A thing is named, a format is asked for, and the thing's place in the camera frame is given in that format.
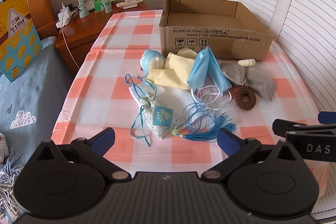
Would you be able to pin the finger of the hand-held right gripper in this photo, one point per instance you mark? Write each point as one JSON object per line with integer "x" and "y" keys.
{"x": 326, "y": 118}
{"x": 315, "y": 146}

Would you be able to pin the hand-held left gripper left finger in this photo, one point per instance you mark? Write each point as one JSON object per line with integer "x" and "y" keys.
{"x": 103, "y": 140}

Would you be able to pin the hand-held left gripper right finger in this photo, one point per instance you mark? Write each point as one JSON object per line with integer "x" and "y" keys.
{"x": 228, "y": 143}

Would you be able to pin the brown scrunchie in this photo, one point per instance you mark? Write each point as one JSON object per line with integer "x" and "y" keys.
{"x": 240, "y": 100}

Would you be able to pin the blue tasselled sachet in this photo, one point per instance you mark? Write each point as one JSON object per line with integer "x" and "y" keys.
{"x": 161, "y": 116}

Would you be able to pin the blue face mask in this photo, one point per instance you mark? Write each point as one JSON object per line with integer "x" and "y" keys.
{"x": 203, "y": 69}

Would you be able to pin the blue and white plush toy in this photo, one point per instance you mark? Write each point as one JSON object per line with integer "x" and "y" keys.
{"x": 151, "y": 60}

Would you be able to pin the brown cardboard box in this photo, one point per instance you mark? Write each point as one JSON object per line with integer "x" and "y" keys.
{"x": 210, "y": 39}

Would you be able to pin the pink checked tablecloth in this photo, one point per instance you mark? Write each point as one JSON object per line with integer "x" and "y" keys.
{"x": 118, "y": 98}

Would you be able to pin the blue cloud print bed sheet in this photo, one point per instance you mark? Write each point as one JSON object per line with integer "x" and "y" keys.
{"x": 34, "y": 92}

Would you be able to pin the grey tasselled blanket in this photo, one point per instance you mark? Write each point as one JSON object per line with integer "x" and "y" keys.
{"x": 8, "y": 174}

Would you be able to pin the wooden nightstand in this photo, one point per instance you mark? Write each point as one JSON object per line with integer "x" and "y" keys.
{"x": 86, "y": 29}

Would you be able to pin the white power strip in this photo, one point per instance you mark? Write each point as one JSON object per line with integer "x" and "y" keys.
{"x": 63, "y": 19}

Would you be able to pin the green label pump bottle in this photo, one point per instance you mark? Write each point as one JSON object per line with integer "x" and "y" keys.
{"x": 98, "y": 5}

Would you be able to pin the white remote control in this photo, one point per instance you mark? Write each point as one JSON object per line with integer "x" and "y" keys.
{"x": 130, "y": 6}
{"x": 130, "y": 1}

